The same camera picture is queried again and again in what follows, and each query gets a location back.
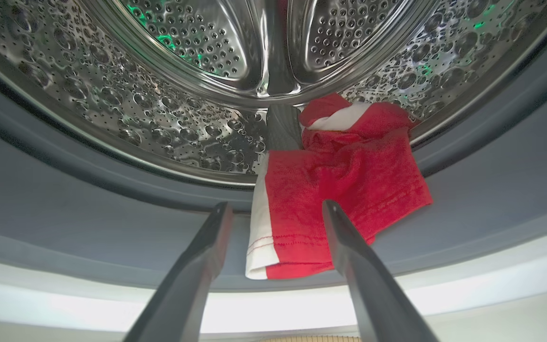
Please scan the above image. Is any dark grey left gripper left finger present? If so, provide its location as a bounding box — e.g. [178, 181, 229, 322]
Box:
[124, 202, 234, 342]

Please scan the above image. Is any steel perforated washer drum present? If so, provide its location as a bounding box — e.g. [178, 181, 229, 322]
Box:
[0, 0, 547, 188]

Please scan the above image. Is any white front-load washing machine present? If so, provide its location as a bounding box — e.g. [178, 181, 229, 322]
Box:
[0, 223, 547, 342]

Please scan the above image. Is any cream perforated basket brown rim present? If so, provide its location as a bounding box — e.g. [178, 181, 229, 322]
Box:
[255, 335, 362, 342]

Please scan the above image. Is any red white basketball jersey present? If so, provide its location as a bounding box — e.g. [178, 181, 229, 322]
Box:
[245, 93, 433, 280]

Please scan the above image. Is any grey rubber door gasket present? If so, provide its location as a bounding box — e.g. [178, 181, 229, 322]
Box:
[0, 19, 547, 293]

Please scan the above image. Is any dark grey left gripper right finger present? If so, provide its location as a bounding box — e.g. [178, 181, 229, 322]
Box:
[322, 199, 440, 342]

